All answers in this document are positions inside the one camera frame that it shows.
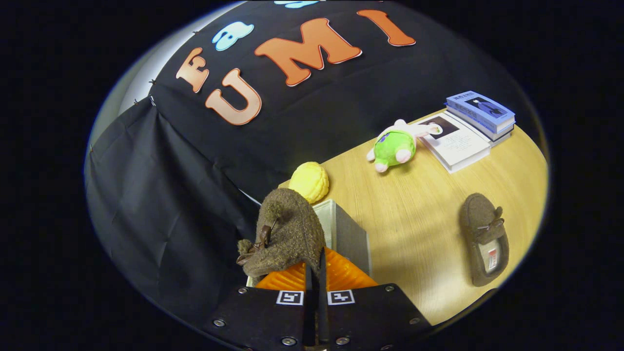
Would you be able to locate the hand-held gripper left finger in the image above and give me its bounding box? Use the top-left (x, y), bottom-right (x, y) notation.
top-left (205, 262), bottom-right (315, 351)

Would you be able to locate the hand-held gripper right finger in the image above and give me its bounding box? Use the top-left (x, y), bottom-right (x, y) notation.
top-left (317, 248), bottom-right (432, 351)

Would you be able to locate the beige fabric storage box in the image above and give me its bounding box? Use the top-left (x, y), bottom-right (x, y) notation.
top-left (246, 199), bottom-right (372, 288)

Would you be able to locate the brown fuzzy shoe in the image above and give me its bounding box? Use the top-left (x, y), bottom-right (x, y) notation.
top-left (236, 188), bottom-right (326, 278)
top-left (459, 193), bottom-right (510, 287)

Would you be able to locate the yellow plush bun toy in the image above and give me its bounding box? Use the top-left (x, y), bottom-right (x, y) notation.
top-left (289, 162), bottom-right (330, 204)

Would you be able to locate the green and pink plush toy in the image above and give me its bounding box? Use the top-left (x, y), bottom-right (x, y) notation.
top-left (367, 119), bottom-right (442, 173)

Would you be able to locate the white book with dark photo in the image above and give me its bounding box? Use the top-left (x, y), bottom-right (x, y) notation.
top-left (414, 111), bottom-right (492, 174)

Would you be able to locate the plain white book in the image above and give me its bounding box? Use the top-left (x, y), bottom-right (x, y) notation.
top-left (487, 131), bottom-right (513, 148)

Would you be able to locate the blue book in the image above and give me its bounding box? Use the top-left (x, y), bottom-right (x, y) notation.
top-left (445, 91), bottom-right (516, 133)
top-left (446, 107), bottom-right (515, 142)

